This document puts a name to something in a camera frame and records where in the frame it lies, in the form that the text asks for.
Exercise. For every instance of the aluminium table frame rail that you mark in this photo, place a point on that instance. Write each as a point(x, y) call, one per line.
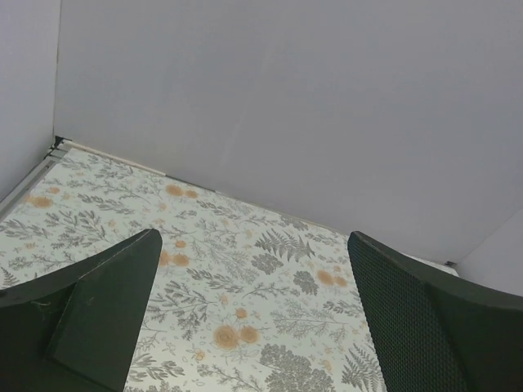
point(57, 151)

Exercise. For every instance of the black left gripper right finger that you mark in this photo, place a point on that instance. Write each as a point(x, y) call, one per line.
point(433, 331)

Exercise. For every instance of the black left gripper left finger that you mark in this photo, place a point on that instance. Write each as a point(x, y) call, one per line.
point(76, 329)

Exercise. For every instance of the floral patterned table mat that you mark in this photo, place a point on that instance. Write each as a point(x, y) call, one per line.
point(245, 299)

